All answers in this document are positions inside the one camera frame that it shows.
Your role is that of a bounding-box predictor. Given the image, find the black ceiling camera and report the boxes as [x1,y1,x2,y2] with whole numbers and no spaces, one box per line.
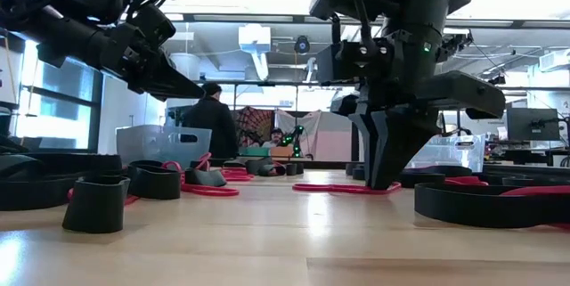
[293,35,312,54]

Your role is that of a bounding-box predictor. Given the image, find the grey translucent plastic basket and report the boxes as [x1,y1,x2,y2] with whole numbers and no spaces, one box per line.
[116,124,213,169]

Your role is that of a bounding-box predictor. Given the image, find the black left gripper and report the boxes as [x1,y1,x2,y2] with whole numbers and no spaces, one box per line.
[100,22,205,102]

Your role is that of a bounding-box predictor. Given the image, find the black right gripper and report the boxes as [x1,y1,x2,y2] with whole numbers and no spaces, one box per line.
[331,69,507,191]

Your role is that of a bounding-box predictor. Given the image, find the clear plastic basket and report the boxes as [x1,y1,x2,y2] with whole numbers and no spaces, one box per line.
[403,132,486,173]

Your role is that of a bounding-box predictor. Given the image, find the red patterned cloth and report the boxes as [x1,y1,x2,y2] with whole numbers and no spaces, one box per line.
[233,106,275,149]

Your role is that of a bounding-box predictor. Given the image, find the large window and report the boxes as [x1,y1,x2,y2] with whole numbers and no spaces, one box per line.
[15,38,107,151]

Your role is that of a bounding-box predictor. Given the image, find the black pipe rail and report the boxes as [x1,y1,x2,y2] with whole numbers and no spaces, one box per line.
[202,78,570,162]

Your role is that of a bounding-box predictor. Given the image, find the black ceiling rig equipment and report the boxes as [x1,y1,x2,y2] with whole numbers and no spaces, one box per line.
[438,31,474,59]

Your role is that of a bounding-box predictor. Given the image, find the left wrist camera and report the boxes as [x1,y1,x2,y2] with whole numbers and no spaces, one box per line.
[126,0,177,49]

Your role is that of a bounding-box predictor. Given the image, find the pink hanging cloth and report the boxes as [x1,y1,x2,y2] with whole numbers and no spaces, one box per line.
[313,110,354,162]

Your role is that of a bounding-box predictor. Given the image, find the white hanging cloth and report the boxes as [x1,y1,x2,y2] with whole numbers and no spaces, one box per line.
[274,108,322,153]

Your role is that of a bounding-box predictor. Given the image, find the white wall unit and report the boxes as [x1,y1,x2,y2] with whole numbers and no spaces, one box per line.
[537,48,570,74]

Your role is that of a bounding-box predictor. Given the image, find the person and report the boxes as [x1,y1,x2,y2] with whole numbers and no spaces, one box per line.
[181,81,240,161]
[261,127,286,149]

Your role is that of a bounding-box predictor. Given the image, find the black background monitor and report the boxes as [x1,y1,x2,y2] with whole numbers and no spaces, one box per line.
[506,107,562,142]

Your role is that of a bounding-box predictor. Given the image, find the background desk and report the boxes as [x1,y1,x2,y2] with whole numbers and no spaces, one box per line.
[484,141,570,167]

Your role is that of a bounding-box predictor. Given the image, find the grey overhead beam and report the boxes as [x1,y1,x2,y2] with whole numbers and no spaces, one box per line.
[171,12,570,28]

